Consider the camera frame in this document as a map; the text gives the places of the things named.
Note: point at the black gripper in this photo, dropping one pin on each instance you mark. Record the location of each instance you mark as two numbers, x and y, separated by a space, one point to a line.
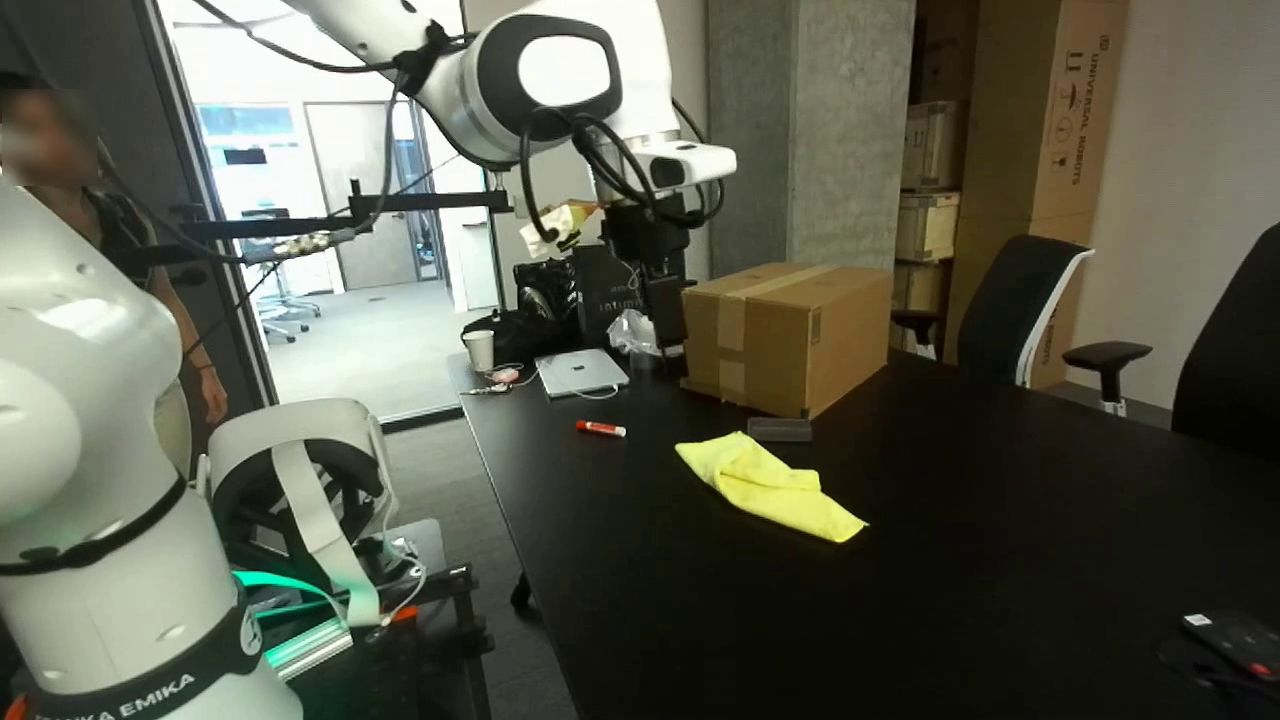
651 230

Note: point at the yellow cloth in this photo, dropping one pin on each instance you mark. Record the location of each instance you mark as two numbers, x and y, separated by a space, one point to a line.
775 487

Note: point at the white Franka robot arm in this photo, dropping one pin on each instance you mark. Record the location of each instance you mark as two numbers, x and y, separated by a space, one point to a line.
95 535

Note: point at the clear plastic bag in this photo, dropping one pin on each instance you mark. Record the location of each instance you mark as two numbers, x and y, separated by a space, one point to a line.
633 334

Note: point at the black equipment pile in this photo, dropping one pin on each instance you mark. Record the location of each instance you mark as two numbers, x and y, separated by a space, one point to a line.
575 295

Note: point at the silver flat device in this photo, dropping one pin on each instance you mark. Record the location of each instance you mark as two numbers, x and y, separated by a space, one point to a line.
583 371

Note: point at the brown cardboard box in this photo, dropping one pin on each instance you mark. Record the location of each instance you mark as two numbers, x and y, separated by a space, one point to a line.
785 334

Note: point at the yellow wrist tag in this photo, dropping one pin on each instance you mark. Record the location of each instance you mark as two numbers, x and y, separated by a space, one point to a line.
571 222

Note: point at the red marker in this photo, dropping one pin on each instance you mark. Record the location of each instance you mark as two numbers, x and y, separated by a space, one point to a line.
603 431

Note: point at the white paper cup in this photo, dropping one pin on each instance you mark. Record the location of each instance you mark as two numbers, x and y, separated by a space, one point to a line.
476 348

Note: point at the small beige storage box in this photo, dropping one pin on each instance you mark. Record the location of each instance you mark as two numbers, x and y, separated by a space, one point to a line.
928 225
935 144
922 284

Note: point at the black office chair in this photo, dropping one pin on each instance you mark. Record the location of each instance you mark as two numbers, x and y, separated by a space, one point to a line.
1235 345
1023 315

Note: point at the distant hallway chair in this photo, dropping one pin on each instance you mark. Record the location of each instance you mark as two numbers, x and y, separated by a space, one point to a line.
296 320

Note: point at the tall cardboard box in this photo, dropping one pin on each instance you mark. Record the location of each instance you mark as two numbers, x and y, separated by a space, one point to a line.
1067 120

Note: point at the teal green object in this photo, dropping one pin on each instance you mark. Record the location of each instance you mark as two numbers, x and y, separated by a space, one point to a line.
284 585

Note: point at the person with dark hair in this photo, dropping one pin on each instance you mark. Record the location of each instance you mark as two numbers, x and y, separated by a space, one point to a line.
60 132

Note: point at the black camera rig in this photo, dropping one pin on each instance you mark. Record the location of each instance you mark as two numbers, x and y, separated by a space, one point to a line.
424 202

